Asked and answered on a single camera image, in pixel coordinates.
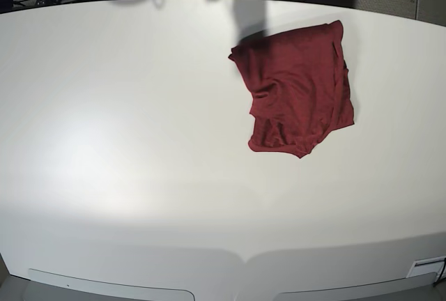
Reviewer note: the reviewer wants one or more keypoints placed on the dark red long-sleeve shirt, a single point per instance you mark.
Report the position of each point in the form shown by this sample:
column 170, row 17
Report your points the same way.
column 298, row 80

